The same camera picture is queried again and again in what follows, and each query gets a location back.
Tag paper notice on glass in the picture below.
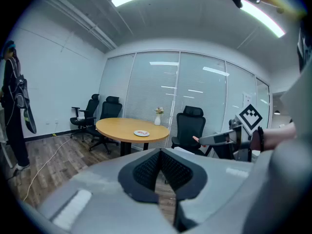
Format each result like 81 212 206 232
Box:
243 93 253 109

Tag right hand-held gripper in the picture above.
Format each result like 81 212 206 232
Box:
198 103 264 162

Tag white floor cable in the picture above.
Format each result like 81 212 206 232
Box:
23 137 72 202

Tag white ceiling pipes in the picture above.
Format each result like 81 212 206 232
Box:
43 0 117 51

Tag person's right forearm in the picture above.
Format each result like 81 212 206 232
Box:
252 122 297 153

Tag person's black star t-shirt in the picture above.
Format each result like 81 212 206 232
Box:
296 20 312 73

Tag black wristband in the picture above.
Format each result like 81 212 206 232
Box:
257 125 266 153

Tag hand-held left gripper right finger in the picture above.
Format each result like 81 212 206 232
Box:
159 148 255 233

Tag black long bag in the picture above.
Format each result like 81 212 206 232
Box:
23 106 37 135

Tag round wooden table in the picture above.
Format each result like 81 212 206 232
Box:
95 117 170 157

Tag white shelf rack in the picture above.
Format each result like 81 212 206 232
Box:
0 105 14 169

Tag black mesh office chair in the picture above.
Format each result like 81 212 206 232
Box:
70 94 100 141
87 96 123 155
170 105 210 157

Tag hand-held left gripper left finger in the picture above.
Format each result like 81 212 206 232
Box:
38 148 176 234

